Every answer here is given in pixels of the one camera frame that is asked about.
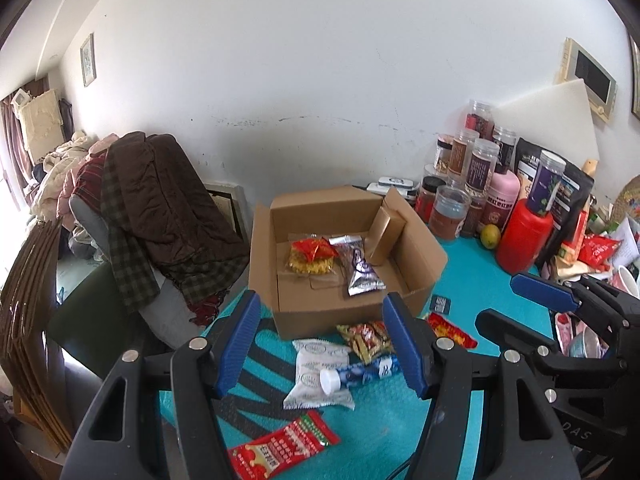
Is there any stack of flattened cardboard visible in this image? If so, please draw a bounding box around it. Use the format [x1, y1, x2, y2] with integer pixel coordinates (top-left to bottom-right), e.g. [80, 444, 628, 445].
[0, 220, 73, 453]

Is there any brown quilted jacket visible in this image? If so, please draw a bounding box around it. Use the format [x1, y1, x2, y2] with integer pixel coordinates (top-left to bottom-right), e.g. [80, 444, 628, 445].
[102, 131, 251, 306]

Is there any yellow ring snack packet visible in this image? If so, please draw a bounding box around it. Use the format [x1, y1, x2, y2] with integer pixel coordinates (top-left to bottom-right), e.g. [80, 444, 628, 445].
[286, 240, 337, 276]

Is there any pink bottle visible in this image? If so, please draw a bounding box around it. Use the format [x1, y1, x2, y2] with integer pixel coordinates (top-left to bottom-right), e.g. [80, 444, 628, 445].
[482, 167, 523, 233]

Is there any orange red packet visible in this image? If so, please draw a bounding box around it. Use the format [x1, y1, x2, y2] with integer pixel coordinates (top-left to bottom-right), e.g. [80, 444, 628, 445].
[557, 207, 588, 266]

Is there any brown curtain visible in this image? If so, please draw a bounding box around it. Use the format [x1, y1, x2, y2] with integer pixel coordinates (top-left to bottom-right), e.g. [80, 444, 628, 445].
[0, 92, 31, 211]

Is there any leaning white picture frame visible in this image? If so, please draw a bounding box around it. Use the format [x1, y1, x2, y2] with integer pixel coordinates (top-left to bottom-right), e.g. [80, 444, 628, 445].
[205, 180, 248, 246]

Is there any white flat device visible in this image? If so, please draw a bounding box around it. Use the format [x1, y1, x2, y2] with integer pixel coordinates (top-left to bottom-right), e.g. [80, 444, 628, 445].
[366, 176, 418, 193]

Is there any white foam board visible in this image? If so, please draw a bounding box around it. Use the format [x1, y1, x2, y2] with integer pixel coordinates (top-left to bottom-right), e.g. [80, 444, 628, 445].
[495, 79, 601, 163]

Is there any red striped garment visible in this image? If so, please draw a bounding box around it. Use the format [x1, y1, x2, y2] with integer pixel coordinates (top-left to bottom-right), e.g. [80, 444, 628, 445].
[72, 155, 108, 201]

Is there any woven fan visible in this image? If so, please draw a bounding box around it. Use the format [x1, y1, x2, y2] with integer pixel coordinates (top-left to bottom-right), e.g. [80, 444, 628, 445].
[615, 175, 640, 226]

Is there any cream quilted board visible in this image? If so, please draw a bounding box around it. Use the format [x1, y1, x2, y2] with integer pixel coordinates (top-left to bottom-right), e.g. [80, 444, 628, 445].
[17, 89, 66, 163]

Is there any grey chair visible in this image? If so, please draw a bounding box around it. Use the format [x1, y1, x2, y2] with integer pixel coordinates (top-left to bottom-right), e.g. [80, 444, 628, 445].
[69, 195, 201, 351]

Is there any red snack bag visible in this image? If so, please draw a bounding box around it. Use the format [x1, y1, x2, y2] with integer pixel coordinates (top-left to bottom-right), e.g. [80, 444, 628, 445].
[577, 234, 621, 268]

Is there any teal bubble mat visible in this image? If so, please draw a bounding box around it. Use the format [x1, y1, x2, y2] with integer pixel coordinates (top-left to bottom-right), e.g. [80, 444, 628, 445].
[160, 237, 556, 480]

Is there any black stand-up pouch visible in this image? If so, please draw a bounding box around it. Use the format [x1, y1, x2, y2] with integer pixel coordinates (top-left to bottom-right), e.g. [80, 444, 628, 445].
[515, 137, 551, 196]
[552, 172, 596, 246]

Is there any framed wall picture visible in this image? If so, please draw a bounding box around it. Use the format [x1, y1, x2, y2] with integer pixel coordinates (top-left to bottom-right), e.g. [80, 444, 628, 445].
[80, 34, 96, 87]

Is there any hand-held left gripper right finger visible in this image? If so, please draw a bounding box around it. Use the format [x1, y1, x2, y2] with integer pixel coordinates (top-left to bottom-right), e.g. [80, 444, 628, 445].
[382, 292, 583, 480]

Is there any silver purple snack packet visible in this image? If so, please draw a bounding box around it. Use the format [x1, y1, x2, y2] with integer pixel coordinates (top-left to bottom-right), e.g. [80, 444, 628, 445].
[328, 235, 388, 298]

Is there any cardboard box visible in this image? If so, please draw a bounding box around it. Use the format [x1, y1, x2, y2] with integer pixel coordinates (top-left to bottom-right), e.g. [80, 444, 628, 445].
[248, 185, 448, 342]

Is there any group of clear plastic jars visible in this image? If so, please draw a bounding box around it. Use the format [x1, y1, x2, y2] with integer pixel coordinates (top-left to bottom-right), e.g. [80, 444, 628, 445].
[415, 100, 568, 241]

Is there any red plastic bottle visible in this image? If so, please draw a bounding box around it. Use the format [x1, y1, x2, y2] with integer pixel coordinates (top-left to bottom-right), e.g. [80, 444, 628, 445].
[496, 199, 555, 276]

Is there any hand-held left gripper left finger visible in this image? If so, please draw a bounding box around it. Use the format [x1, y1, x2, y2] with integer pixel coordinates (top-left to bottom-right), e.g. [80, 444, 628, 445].
[60, 291, 262, 480]

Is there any small red snack packet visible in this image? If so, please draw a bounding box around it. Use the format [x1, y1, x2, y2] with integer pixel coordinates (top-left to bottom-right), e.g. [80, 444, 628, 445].
[291, 236, 340, 262]

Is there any blue candy tube white cap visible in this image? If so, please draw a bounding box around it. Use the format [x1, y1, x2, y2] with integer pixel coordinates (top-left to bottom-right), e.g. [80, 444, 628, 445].
[320, 355, 401, 396]

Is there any cream wall panel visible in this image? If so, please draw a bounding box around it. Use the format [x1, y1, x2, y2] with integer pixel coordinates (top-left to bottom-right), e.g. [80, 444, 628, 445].
[554, 37, 617, 122]

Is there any gold box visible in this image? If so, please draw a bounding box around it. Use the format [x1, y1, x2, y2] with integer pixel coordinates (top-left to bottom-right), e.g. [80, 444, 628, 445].
[368, 206, 405, 266]

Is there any white printed snack packet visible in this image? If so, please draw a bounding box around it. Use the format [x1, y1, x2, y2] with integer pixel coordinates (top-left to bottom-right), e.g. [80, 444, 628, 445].
[283, 338, 356, 411]

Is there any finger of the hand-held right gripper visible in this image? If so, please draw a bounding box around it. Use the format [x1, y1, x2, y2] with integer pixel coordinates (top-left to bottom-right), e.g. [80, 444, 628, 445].
[475, 308, 631, 376]
[511, 273, 640, 333]

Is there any pile of beige bedding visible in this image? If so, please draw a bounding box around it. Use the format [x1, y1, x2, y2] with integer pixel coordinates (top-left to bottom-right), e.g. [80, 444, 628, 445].
[30, 130, 121, 221]

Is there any red white snack packet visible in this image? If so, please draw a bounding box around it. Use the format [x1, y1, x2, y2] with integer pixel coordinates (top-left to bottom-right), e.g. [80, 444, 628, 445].
[227, 409, 342, 480]

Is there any plaid garment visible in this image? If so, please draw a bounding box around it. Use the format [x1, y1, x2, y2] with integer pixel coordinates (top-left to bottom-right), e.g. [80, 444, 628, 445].
[100, 150, 251, 321]

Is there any red yellow snack packet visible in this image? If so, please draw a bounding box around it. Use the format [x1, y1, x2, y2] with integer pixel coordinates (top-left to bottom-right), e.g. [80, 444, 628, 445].
[425, 311, 478, 350]

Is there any gold red candy bag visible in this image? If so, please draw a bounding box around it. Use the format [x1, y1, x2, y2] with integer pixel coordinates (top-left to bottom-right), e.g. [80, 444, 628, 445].
[336, 321, 396, 365]

